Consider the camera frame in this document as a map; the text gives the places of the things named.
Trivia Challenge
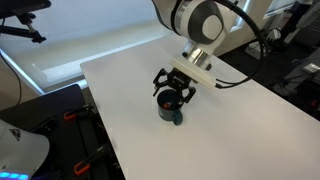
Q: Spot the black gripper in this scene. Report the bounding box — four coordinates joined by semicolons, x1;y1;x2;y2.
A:
153;68;196;110

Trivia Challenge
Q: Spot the orange capped marker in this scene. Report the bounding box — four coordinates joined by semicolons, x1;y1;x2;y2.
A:
163;103;171;109

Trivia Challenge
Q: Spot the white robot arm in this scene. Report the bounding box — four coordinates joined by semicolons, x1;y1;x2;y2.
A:
151;0;235;110

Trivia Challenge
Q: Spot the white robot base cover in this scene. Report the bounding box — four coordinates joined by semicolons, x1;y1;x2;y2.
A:
0;120;50;180

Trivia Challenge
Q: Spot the dark teal mug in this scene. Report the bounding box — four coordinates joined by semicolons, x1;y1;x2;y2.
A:
157;89;183;126

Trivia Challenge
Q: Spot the white power strip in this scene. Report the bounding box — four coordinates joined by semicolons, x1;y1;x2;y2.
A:
245;42;267;60

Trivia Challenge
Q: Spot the black perforated mounting board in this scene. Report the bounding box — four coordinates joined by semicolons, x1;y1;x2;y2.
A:
31;106;118;180

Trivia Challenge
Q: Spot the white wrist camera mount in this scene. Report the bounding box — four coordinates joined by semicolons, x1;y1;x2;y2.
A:
170;58;216;90

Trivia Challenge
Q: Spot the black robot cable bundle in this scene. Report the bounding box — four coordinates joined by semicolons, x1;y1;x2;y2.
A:
213;0;271;89

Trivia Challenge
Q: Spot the orange handled clamp far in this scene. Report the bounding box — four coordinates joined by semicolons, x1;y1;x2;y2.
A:
63;104;94;121

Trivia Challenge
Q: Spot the orange handled clamp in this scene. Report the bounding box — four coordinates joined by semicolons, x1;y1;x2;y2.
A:
73;147;106;176
63;104;94;121

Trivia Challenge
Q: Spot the orange handled clamp near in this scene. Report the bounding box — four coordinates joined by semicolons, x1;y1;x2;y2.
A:
73;147;106;176

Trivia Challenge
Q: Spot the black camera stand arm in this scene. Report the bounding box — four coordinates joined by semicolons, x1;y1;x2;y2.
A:
0;0;51;43

